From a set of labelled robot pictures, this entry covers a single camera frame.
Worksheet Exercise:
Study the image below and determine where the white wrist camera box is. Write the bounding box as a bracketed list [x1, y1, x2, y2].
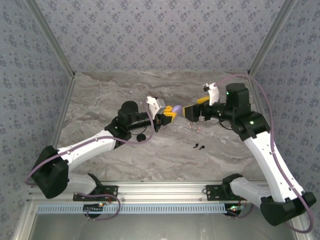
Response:
[202, 83, 221, 106]
[146, 96, 167, 117]

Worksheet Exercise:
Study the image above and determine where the white slotted cable duct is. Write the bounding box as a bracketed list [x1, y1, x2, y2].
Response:
[36, 203, 228, 215]

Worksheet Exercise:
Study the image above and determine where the aluminium side rail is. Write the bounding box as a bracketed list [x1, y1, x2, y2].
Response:
[51, 73, 77, 148]
[246, 71, 280, 161]

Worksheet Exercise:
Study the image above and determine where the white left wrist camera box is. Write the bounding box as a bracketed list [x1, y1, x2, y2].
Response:
[146, 96, 167, 117]

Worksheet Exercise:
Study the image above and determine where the grey metal lower panel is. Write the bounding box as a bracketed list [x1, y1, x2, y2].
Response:
[14, 202, 308, 240]

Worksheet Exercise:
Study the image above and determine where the aluminium corner post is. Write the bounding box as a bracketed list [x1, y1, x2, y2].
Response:
[24, 0, 77, 77]
[246, 0, 300, 76]

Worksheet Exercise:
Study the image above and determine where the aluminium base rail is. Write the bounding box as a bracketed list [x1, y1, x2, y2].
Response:
[27, 181, 266, 202]

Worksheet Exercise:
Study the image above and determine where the small controller board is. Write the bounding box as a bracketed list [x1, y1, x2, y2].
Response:
[83, 203, 105, 218]
[226, 203, 245, 217]

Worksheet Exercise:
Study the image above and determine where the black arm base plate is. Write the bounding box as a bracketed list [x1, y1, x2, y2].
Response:
[72, 185, 119, 202]
[205, 184, 235, 201]

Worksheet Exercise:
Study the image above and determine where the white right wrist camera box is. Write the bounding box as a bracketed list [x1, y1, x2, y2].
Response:
[202, 83, 221, 106]

